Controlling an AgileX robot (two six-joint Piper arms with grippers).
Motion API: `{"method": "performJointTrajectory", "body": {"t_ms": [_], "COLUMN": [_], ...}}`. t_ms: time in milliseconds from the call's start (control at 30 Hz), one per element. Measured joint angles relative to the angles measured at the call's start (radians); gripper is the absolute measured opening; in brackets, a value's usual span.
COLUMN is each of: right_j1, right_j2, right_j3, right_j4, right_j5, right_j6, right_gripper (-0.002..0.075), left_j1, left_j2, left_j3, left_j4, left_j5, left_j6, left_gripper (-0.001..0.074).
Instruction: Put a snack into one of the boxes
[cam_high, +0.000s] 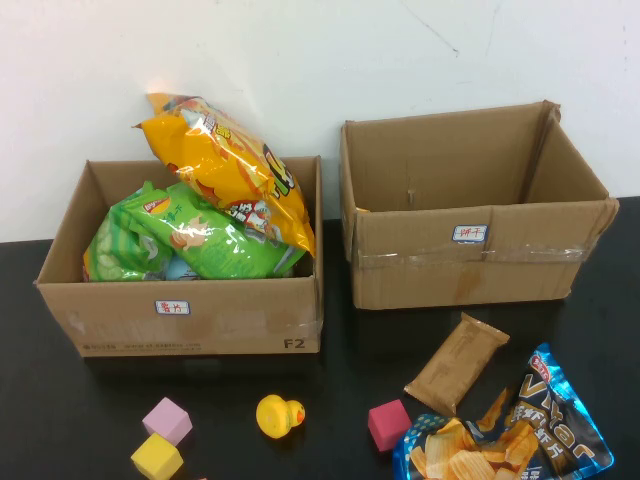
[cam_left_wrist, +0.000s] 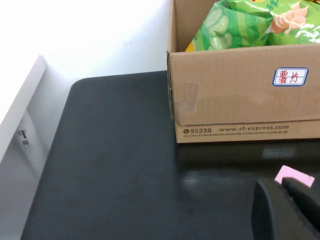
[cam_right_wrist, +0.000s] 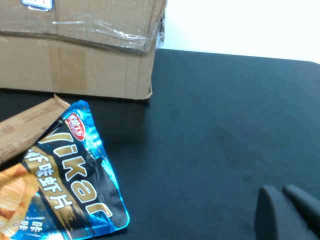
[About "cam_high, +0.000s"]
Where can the green Lay's chip bag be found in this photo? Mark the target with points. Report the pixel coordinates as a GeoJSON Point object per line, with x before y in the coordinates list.
{"type": "Point", "coordinates": [225, 250]}

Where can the yellow foam cube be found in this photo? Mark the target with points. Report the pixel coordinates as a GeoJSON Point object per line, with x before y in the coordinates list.
{"type": "Point", "coordinates": [156, 456]}

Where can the magenta foam cube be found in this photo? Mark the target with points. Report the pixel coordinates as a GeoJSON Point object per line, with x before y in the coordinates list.
{"type": "Point", "coordinates": [389, 425]}

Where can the light blue snack packet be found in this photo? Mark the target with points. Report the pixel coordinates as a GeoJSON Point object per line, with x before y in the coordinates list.
{"type": "Point", "coordinates": [180, 269]}

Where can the white label with red writing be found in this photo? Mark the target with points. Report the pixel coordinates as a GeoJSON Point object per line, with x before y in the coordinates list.
{"type": "Point", "coordinates": [172, 307]}

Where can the yellow rubber duck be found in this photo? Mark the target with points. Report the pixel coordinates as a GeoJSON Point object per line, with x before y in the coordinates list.
{"type": "Point", "coordinates": [275, 416]}

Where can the brown biscuit packet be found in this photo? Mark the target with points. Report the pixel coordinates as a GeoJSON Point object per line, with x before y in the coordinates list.
{"type": "Point", "coordinates": [457, 367]}

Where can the taped plain cardboard box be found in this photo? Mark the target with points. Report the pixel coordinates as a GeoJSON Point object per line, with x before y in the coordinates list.
{"type": "Point", "coordinates": [430, 280]}

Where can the green cucumber chip bag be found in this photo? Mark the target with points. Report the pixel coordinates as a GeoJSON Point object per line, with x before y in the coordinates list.
{"type": "Point", "coordinates": [117, 250]}

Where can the orange yellow snack bag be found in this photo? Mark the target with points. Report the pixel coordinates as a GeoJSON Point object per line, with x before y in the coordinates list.
{"type": "Point", "coordinates": [225, 155]}

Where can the pink foam cube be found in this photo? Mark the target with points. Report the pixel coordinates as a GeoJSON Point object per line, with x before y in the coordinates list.
{"type": "Point", "coordinates": [167, 420]}

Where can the cardboard box with F2 print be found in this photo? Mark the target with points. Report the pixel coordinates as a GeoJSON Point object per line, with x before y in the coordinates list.
{"type": "Point", "coordinates": [240, 320]}

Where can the blue shrimp chip bag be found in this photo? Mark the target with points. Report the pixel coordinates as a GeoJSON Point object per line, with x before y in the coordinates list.
{"type": "Point", "coordinates": [545, 425]}

